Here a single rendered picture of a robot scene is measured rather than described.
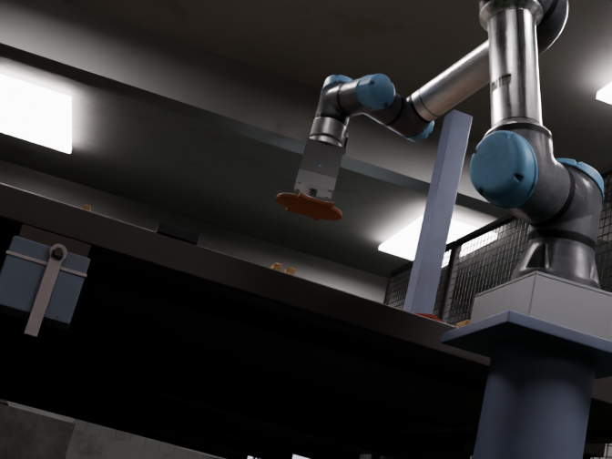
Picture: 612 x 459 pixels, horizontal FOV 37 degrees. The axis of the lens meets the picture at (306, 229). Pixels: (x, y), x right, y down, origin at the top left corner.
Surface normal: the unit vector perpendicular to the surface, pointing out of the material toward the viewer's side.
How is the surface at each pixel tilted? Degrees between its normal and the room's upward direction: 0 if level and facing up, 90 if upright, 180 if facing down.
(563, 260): 73
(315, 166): 90
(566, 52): 180
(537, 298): 90
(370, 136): 90
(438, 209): 90
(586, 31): 180
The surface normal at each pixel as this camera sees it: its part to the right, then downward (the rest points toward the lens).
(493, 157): -0.75, -0.22
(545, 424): 0.01, -0.30
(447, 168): 0.29, -0.22
